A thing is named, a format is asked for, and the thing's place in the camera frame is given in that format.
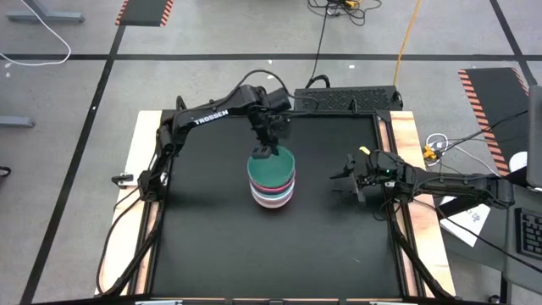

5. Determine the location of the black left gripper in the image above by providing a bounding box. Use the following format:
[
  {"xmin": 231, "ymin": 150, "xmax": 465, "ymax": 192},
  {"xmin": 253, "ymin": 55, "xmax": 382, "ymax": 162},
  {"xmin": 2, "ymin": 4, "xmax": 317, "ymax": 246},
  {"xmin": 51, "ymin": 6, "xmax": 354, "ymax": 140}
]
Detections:
[{"xmin": 247, "ymin": 105, "xmax": 293, "ymax": 159}]

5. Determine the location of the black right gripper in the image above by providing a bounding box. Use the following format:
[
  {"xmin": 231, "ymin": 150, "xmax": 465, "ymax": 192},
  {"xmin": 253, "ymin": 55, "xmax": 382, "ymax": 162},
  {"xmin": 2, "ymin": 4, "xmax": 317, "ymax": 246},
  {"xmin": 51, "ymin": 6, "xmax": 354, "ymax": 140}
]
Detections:
[{"xmin": 329, "ymin": 150, "xmax": 399, "ymax": 203}]

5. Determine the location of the green bowl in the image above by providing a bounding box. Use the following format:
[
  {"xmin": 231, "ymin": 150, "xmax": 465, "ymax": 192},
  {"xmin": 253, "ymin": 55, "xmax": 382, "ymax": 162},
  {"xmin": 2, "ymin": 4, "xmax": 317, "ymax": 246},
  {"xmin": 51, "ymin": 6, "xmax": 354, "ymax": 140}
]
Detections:
[{"xmin": 246, "ymin": 145, "xmax": 296, "ymax": 190}]

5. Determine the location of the red bowl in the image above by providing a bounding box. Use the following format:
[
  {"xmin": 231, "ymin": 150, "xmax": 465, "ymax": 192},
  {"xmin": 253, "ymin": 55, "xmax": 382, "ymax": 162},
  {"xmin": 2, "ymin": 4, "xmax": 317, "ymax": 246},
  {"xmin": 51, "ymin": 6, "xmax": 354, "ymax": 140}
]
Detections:
[{"xmin": 248, "ymin": 177, "xmax": 296, "ymax": 195}]

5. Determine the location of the blue bowl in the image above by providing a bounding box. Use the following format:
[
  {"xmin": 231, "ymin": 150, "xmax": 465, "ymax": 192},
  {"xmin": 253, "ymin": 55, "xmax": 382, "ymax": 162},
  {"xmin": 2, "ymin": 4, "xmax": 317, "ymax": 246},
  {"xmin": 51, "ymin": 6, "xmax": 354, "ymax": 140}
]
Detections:
[{"xmin": 249, "ymin": 186, "xmax": 296, "ymax": 201}]

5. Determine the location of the orange bowl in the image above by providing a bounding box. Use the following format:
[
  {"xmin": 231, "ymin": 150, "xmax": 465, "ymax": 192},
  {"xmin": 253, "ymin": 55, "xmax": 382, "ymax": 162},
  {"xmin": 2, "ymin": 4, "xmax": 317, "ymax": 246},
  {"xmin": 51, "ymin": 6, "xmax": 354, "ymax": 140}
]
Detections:
[{"xmin": 252, "ymin": 190, "xmax": 294, "ymax": 209}]

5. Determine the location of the white paper sheet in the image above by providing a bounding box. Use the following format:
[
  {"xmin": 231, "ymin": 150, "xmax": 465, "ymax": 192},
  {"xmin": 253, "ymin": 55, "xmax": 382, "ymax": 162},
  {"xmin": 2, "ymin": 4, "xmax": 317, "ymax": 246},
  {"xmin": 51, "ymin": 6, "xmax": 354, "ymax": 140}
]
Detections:
[{"xmin": 440, "ymin": 202, "xmax": 492, "ymax": 248}]

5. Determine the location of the black table clamp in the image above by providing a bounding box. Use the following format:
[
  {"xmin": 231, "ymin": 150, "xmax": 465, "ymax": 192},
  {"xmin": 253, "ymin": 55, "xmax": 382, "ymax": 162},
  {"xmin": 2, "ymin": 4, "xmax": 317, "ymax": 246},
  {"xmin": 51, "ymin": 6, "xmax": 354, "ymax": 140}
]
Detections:
[{"xmin": 111, "ymin": 172, "xmax": 136, "ymax": 190}]

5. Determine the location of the large black hazard-striped floor mat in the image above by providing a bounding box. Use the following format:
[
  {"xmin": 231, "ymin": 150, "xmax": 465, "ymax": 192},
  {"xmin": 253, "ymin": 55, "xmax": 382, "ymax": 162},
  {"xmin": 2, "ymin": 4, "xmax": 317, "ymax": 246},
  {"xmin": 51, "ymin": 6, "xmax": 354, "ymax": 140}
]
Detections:
[{"xmin": 458, "ymin": 67, "xmax": 530, "ymax": 178}]

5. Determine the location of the small black hazard-striped floor mat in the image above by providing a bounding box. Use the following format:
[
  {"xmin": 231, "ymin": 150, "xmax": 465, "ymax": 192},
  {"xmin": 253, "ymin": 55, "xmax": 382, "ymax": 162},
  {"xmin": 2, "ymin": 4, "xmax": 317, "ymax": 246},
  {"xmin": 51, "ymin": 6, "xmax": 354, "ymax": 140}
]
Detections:
[{"xmin": 114, "ymin": 0, "xmax": 175, "ymax": 28}]

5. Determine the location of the grey side desk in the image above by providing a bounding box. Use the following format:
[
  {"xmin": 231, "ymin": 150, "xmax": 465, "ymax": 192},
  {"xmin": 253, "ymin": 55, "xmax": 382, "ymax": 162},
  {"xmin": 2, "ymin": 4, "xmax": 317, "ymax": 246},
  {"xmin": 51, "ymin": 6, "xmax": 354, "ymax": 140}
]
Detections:
[{"xmin": 501, "ymin": 184, "xmax": 542, "ymax": 297}]

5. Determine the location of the black keyboard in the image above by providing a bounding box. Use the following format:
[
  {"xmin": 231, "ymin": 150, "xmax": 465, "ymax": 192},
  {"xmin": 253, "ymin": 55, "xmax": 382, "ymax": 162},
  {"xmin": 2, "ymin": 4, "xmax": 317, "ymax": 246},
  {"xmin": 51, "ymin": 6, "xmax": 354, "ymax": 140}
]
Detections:
[{"xmin": 514, "ymin": 207, "xmax": 542, "ymax": 262}]

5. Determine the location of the grey monitor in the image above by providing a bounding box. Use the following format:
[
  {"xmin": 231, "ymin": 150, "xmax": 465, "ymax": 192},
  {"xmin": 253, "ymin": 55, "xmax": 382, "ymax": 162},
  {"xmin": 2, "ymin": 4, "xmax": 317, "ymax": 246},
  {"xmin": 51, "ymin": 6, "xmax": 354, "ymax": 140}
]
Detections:
[{"xmin": 527, "ymin": 84, "xmax": 542, "ymax": 190}]

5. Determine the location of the grey metal bar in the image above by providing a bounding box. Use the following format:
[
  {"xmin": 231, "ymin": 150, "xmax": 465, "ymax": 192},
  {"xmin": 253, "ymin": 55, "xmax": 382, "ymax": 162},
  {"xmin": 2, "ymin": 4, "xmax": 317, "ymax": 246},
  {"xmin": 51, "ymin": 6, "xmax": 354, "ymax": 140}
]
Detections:
[{"xmin": 0, "ymin": 116, "xmax": 36, "ymax": 129}]

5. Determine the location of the grey desk foot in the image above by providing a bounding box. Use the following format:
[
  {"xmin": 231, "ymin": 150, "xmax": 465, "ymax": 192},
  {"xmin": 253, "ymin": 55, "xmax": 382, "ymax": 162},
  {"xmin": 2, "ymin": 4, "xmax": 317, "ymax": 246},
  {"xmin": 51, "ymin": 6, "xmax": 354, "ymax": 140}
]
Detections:
[{"xmin": 6, "ymin": 0, "xmax": 86, "ymax": 25}]

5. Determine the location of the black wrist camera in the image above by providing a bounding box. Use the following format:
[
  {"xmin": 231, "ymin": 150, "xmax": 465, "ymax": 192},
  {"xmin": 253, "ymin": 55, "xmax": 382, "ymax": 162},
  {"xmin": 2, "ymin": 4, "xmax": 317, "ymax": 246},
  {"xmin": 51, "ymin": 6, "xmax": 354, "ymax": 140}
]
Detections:
[{"xmin": 269, "ymin": 87, "xmax": 293, "ymax": 112}]

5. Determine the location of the black table frame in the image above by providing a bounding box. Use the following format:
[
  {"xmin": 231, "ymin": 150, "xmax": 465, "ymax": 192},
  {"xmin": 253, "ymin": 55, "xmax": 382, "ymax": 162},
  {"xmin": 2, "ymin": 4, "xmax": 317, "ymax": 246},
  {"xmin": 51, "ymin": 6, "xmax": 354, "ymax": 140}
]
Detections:
[{"xmin": 130, "ymin": 108, "xmax": 424, "ymax": 305}]

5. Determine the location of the black cable conduit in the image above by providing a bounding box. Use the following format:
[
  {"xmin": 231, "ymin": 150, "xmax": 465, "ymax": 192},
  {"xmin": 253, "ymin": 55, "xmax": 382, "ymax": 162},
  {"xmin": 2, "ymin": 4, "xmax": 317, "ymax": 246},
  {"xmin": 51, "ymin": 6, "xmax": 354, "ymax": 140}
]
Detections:
[
  {"xmin": 96, "ymin": 194, "xmax": 167, "ymax": 297},
  {"xmin": 387, "ymin": 202, "xmax": 456, "ymax": 300}
]

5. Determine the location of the black power cable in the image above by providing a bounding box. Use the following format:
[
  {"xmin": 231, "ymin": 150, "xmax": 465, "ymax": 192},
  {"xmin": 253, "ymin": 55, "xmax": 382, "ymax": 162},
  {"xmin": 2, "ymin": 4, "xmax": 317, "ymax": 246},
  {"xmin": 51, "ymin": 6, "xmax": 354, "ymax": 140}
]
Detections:
[{"xmin": 305, "ymin": 8, "xmax": 331, "ymax": 90}]

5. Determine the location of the yellow floor cable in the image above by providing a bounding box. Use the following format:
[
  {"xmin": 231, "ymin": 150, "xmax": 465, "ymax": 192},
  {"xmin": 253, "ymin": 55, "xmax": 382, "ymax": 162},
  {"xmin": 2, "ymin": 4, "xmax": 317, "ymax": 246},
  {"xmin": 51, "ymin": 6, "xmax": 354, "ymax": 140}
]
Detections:
[{"xmin": 392, "ymin": 0, "xmax": 423, "ymax": 86}]

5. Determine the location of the thin black desk cable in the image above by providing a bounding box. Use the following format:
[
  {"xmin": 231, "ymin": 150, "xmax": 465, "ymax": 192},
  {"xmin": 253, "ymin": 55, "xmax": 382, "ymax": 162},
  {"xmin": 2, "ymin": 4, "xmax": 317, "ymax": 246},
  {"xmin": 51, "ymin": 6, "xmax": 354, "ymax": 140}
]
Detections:
[{"xmin": 435, "ymin": 211, "xmax": 542, "ymax": 275}]

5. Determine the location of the black cable bundle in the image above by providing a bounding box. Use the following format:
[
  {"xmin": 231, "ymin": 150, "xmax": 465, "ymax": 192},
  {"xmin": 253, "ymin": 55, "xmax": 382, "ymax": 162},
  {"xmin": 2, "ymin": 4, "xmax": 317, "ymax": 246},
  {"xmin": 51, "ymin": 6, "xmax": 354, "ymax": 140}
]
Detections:
[{"xmin": 307, "ymin": 0, "xmax": 383, "ymax": 27}]

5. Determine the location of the white floor cable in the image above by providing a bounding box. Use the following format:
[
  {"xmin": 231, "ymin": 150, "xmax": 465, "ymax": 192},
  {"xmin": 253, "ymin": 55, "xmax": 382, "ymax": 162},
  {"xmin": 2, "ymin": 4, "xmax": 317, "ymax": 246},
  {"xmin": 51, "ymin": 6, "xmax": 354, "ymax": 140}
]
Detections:
[{"xmin": 0, "ymin": 0, "xmax": 72, "ymax": 67}]

